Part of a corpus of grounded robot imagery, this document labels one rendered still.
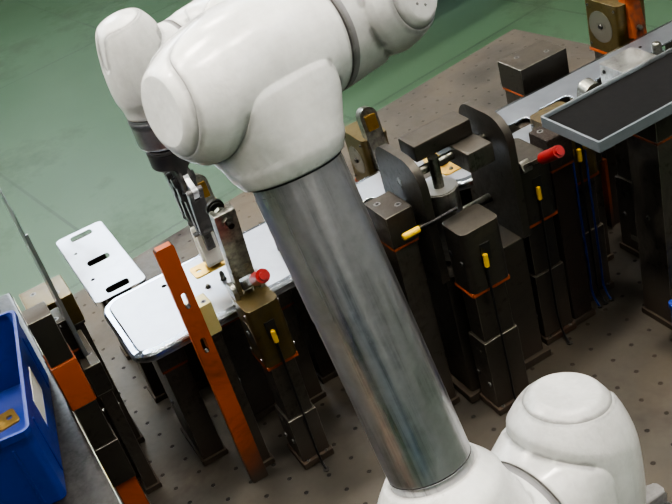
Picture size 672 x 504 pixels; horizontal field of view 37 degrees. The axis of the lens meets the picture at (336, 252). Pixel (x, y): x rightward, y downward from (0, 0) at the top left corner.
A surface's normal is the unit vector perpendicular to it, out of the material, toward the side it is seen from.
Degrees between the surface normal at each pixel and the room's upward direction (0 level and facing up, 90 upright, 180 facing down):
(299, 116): 77
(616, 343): 0
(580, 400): 13
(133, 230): 0
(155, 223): 0
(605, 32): 90
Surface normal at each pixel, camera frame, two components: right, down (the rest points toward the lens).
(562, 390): -0.15, -0.89
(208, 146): 0.09, 0.81
